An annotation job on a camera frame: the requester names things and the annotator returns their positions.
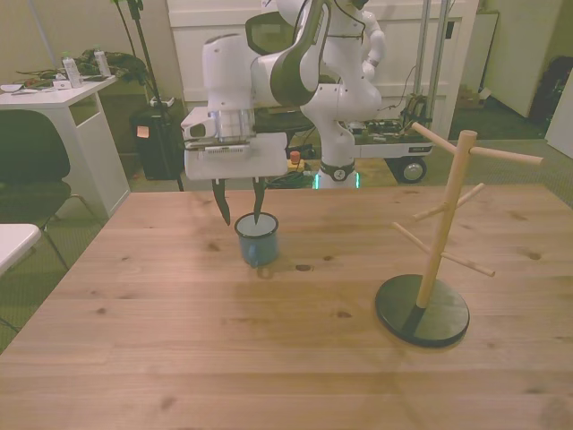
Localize blue enamel mug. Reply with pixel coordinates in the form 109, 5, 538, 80
234, 212, 279, 269

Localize metal frame post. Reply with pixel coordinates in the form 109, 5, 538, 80
432, 0, 449, 121
414, 0, 433, 120

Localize white folding table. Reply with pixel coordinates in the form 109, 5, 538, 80
0, 223, 41, 277

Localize white wheeled cart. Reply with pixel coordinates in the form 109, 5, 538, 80
344, 91, 436, 185

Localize green camouflage cloth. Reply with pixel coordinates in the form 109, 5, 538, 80
73, 49, 147, 84

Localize black mesh office chair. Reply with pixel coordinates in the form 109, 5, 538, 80
244, 11, 324, 159

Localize white desk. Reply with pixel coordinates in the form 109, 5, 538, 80
0, 75, 131, 219

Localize white leaning board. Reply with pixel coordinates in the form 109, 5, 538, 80
475, 11, 538, 120

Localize green floor cables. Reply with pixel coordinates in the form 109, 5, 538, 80
263, 170, 317, 190

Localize white plastic bottle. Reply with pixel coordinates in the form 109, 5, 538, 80
92, 44, 111, 78
61, 56, 84, 89

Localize yellow emergency stop button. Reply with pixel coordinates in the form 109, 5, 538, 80
287, 150, 310, 174

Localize wooden mug tree black base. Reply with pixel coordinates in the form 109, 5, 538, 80
374, 121, 545, 348

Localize black tripod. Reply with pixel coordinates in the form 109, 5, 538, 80
111, 0, 185, 192

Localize flat wrist camera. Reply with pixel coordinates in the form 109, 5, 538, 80
184, 139, 252, 157

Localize black case orange note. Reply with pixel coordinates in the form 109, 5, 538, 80
129, 111, 187, 181

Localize small cardboard box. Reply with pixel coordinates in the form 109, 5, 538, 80
456, 84, 493, 111

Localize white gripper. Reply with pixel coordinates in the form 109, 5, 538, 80
184, 132, 288, 227

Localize black plastic chair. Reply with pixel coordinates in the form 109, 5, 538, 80
0, 109, 105, 270

